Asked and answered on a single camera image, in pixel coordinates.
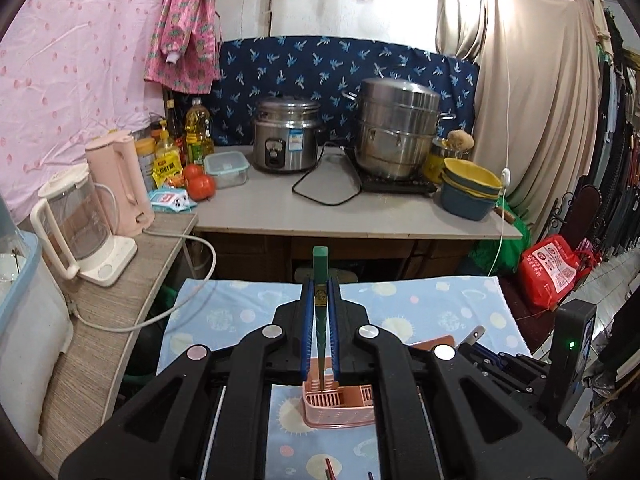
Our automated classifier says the yellow lid can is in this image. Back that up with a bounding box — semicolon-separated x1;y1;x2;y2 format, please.
134;137;157;192

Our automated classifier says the large red tomato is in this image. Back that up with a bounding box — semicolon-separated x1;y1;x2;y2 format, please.
187;175;216;202

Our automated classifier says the beige curtain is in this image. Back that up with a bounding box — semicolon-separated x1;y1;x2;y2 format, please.
435;0;610;241

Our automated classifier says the blue white snack packet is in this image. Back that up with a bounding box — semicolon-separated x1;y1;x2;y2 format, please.
148;187;199;214

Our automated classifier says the navy leaf print cloth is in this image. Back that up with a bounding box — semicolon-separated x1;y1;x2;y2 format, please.
210;35;481;152

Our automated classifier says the white glass kettle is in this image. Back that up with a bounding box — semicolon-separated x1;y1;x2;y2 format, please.
30;167;139;288

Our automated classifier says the white towel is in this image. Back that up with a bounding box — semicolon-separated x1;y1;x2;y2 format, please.
0;255;75;456

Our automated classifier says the green plastic bag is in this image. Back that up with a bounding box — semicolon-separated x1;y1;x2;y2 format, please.
470;197;532;277

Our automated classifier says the clear food container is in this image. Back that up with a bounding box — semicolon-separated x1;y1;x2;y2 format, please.
203;152;250;189

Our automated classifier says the tan sponge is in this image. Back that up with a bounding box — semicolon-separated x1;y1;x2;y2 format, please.
446;130;474;152

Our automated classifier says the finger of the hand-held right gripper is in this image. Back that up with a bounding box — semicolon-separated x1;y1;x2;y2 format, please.
472;342;552;402

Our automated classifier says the large blue bowl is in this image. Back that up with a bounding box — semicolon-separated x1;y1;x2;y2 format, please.
437;187;497;222

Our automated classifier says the dark sauce bottle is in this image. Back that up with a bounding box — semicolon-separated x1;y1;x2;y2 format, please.
165;89;185;153

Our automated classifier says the metal utensil handle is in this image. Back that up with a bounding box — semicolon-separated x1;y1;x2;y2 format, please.
457;326;487;347

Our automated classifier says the pink utensil basket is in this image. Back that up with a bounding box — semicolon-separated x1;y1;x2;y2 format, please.
301;357;376;430

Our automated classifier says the brown flat utensil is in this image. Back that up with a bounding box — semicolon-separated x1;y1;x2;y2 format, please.
409;335;457;357

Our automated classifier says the green chopstick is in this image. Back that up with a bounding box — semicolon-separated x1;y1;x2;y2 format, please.
312;246;331;367

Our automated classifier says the orange cap bottle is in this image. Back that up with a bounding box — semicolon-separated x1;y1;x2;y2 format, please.
154;120;176;159

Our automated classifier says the yellow seasoning packet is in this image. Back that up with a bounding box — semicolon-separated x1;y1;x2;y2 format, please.
151;152;182;192

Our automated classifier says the steel rice cooker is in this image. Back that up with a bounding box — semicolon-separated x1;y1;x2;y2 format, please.
252;97;326;175

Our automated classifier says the white cable with switch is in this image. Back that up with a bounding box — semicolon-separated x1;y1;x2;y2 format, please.
487;0;514;282

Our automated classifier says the yellow bowl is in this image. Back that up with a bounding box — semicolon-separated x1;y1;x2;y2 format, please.
443;157;503;188
440;182;504;199

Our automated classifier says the black metal chair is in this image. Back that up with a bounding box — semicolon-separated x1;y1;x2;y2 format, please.
550;185;604;261

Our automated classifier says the row of hanging clothes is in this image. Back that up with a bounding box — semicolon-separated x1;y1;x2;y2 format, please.
590;0;640;261

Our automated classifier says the pink dotted sheet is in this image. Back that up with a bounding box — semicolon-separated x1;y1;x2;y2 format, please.
0;0;170;233

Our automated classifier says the black power cord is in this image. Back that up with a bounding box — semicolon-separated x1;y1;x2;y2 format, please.
291;141;362;207

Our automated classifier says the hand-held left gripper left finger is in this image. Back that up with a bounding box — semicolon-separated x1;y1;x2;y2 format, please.
57;278;316;480

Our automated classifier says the blue printed tablecloth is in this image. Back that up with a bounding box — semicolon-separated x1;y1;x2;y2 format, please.
160;275;529;480

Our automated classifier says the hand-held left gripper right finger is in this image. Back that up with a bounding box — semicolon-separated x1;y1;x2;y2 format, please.
326;281;587;480

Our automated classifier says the black induction cooktop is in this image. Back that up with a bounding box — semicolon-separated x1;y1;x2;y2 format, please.
345;147;439;195

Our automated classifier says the steel steamer pot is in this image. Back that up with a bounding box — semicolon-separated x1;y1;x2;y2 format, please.
341;77;459;181

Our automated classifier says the pink pineapple print garment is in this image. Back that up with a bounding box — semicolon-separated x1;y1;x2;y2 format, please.
144;0;222;96

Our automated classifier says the pink electric kettle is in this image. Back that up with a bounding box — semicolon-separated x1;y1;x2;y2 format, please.
84;130;156;237

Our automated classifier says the red rice bag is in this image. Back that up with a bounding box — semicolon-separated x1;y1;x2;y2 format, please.
517;235;584;311

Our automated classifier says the white kettle cord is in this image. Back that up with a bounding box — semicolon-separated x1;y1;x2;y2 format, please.
65;229;217;334

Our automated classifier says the cooking oil bottle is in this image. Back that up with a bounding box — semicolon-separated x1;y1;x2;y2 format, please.
185;98;215;166

